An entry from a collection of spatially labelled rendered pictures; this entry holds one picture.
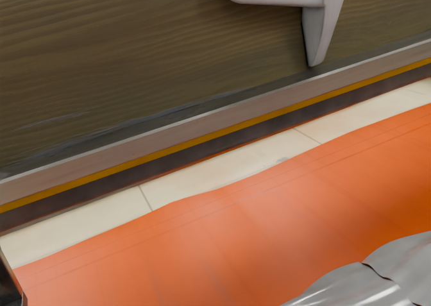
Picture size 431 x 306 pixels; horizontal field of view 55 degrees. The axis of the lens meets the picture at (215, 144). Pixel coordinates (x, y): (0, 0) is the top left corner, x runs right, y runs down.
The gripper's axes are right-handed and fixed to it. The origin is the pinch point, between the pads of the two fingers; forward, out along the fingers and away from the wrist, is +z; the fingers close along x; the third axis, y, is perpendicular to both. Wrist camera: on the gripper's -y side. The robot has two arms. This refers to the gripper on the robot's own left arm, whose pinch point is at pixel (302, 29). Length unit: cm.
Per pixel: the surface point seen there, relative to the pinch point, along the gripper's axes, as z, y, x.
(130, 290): 13.6, 12.6, -2.6
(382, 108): 13.4, -16.4, -12.3
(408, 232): 13.5, -4.4, 3.0
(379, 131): 13.5, -12.8, -8.8
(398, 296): 13.0, 0.1, 6.8
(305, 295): 13.2, 3.9, 4.0
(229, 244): 13.6, 5.5, -2.8
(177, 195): 13.5, 6.6, -11.1
